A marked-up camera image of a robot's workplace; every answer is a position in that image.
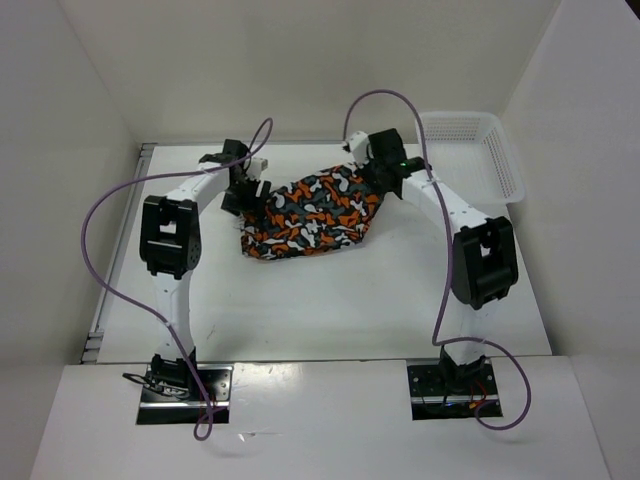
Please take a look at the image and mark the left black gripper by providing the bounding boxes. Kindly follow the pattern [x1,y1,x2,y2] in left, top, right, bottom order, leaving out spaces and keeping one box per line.
[221,175,270,222]

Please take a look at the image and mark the orange camouflage shorts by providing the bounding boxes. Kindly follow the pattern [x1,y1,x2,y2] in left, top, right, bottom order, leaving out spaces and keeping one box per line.
[240,163,385,261]

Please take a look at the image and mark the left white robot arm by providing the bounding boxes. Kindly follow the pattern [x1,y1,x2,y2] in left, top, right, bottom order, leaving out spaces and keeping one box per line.
[139,139,268,400]

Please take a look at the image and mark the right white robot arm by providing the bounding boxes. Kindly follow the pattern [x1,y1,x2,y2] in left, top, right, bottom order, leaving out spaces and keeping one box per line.
[346,129,519,393]

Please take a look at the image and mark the white plastic basket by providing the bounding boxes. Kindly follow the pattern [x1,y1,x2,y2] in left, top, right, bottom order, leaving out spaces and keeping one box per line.
[416,111,525,205]

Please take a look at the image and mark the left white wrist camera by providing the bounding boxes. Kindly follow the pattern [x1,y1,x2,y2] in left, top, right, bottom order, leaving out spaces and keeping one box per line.
[244,157,268,182]

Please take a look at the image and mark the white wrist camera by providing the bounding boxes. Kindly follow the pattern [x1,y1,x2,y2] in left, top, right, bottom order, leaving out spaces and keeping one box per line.
[342,131,370,167]
[244,157,268,182]

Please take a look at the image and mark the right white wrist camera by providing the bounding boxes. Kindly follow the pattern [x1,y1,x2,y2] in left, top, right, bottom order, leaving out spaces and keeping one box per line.
[342,131,370,167]

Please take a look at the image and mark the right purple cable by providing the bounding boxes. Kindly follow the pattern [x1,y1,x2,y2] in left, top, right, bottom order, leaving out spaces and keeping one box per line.
[342,89,533,431]

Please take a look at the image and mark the purple cable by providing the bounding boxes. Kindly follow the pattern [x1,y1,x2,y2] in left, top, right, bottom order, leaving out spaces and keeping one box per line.
[80,117,274,441]
[342,89,533,431]

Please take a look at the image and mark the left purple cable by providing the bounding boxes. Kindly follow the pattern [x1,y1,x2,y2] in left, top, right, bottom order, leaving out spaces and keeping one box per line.
[80,117,274,441]

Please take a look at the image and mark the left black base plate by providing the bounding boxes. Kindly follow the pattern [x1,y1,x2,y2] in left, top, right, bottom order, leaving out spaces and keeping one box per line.
[131,365,233,426]

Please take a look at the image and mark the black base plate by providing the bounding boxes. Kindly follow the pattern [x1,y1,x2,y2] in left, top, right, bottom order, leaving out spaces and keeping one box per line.
[131,365,233,426]
[406,359,503,421]

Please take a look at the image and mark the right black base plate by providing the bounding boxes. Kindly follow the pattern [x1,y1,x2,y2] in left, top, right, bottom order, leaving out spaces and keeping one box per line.
[406,359,503,421]

